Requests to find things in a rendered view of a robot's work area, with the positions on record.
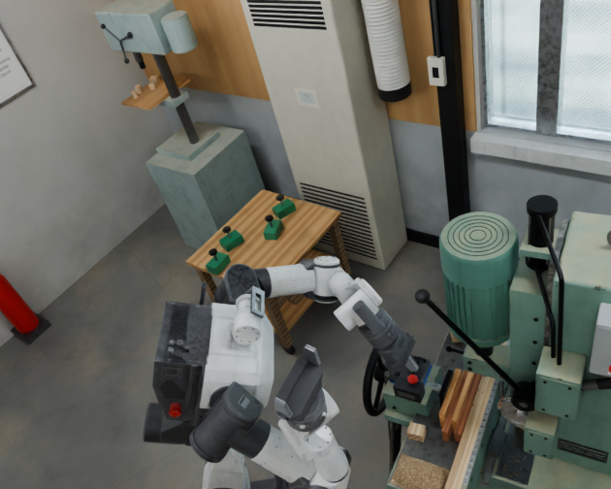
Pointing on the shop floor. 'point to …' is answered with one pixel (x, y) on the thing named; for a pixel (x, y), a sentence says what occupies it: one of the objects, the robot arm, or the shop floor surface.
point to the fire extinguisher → (12, 305)
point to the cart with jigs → (272, 249)
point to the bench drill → (241, 190)
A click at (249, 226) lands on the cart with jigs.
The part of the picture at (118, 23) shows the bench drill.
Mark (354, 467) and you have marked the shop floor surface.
